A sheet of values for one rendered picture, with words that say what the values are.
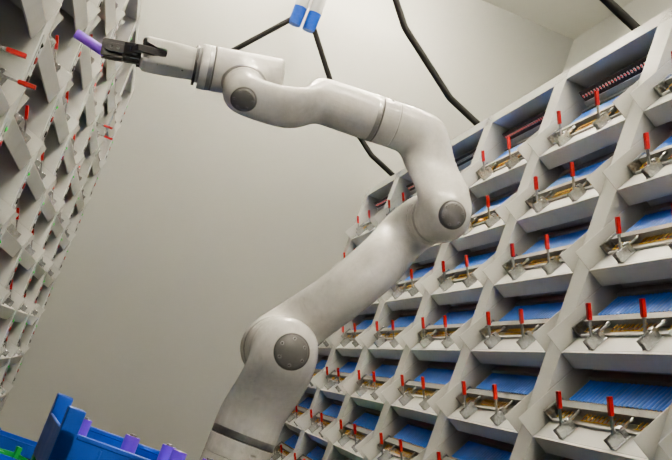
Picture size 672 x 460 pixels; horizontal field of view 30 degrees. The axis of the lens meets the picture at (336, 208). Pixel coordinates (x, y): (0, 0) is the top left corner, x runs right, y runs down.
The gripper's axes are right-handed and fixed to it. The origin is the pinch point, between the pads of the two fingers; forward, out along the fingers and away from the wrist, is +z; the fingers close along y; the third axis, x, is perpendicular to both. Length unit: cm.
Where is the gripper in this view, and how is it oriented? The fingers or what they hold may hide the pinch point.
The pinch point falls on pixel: (113, 49)
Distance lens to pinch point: 235.4
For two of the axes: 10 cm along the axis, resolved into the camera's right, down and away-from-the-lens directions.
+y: 1.7, -1.1, -9.8
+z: -9.7, -1.7, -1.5
